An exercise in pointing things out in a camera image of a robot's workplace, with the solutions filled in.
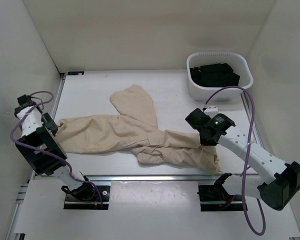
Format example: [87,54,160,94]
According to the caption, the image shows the beige trousers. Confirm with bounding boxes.
[56,84,221,172]

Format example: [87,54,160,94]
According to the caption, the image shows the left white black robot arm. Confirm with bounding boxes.
[10,92,98,201]

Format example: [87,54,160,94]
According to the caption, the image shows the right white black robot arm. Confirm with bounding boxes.
[185,108,300,211]

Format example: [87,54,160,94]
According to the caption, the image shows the black folded trousers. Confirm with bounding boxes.
[189,63,241,88]

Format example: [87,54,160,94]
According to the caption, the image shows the small black label sticker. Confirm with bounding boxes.
[67,71,85,76]

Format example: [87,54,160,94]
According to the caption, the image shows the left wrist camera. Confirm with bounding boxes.
[17,94,36,107]

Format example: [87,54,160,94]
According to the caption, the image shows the right aluminium rail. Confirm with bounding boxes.
[241,92,264,148]

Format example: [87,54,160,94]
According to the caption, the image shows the front aluminium rail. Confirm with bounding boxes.
[87,174,221,182]

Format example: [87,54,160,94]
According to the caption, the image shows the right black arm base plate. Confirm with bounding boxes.
[197,185,243,212]

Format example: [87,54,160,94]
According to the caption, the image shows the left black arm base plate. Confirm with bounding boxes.
[61,183,111,210]

